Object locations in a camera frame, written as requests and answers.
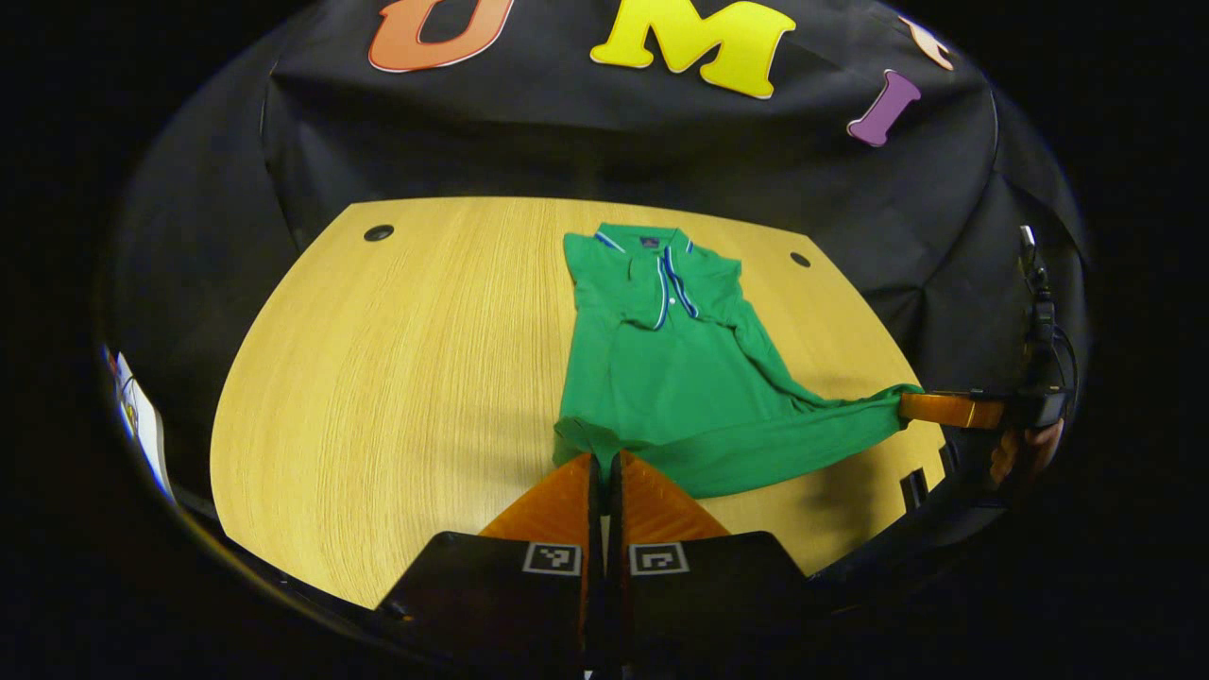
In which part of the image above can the white printed panel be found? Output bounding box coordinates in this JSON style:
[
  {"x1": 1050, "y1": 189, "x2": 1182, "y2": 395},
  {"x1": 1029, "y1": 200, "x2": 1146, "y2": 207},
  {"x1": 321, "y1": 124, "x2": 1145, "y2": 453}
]
[{"x1": 102, "y1": 345, "x2": 176, "y2": 502}]

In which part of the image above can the black backdrop cloth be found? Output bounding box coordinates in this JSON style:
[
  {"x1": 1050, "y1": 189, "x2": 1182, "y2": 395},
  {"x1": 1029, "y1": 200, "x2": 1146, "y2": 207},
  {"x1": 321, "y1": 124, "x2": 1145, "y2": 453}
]
[{"x1": 104, "y1": 0, "x2": 1092, "y2": 492}]

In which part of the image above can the green T-shirt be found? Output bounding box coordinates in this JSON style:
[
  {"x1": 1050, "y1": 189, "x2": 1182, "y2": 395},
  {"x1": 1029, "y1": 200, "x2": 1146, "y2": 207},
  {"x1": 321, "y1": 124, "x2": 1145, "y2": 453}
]
[{"x1": 553, "y1": 223, "x2": 925, "y2": 500}]

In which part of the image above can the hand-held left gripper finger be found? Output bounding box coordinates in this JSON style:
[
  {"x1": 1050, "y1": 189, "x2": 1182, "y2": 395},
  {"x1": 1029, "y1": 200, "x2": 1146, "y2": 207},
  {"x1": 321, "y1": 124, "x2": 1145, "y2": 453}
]
[
  {"x1": 607, "y1": 450, "x2": 813, "y2": 676},
  {"x1": 373, "y1": 451, "x2": 605, "y2": 676}
]

